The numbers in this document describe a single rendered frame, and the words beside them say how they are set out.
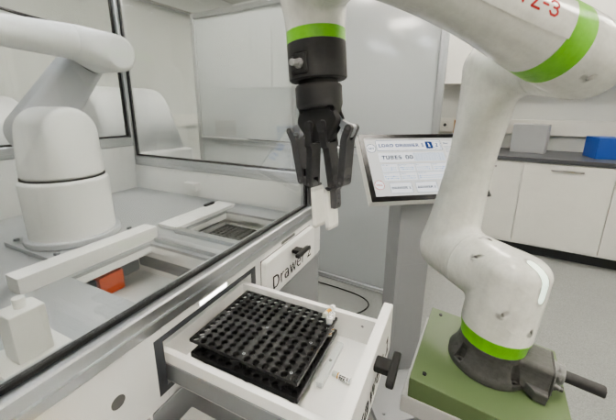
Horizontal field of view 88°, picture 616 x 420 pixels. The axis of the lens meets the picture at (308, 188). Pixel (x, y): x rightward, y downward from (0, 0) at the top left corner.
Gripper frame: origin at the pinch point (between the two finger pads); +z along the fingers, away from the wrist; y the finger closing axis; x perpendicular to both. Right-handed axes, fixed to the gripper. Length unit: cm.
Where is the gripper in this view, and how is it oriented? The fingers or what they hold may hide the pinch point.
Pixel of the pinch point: (324, 207)
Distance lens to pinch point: 54.3
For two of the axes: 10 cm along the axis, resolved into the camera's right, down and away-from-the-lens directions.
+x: 6.2, -1.8, 7.7
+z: 0.6, 9.8, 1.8
